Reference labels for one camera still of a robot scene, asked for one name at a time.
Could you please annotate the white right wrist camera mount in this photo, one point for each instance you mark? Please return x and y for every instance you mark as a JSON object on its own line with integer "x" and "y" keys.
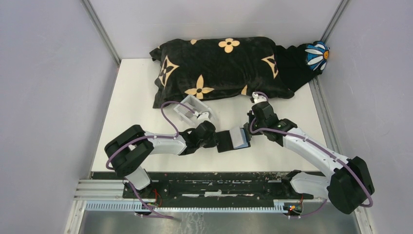
{"x": 258, "y": 97}

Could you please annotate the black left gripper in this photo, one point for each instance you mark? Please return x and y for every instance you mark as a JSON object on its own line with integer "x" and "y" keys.
{"x": 213, "y": 143}

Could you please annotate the white plastic card tray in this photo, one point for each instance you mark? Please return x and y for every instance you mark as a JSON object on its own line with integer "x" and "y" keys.
{"x": 190, "y": 108}

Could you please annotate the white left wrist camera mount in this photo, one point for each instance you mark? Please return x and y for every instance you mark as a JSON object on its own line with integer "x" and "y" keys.
{"x": 204, "y": 116}

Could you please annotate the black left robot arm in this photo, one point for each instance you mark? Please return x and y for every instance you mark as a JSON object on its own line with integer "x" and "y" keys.
{"x": 128, "y": 151}

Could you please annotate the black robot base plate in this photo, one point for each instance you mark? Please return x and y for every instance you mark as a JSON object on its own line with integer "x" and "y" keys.
{"x": 213, "y": 203}

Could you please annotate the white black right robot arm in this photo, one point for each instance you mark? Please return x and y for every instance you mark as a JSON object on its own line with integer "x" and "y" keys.
{"x": 345, "y": 182}

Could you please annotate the black cloth with daisy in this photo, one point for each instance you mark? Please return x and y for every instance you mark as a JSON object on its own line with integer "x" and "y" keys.
{"x": 298, "y": 65}

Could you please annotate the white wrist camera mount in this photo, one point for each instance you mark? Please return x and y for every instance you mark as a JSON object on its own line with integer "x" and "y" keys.
{"x": 258, "y": 97}
{"x": 204, "y": 116}

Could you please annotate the black leather card holder wallet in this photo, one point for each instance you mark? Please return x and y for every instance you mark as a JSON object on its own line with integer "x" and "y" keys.
{"x": 233, "y": 139}

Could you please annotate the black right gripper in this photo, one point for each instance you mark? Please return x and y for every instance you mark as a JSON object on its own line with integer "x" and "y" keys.
{"x": 252, "y": 117}

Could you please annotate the aluminium frame rail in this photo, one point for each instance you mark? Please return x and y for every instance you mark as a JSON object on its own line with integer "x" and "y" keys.
{"x": 96, "y": 190}

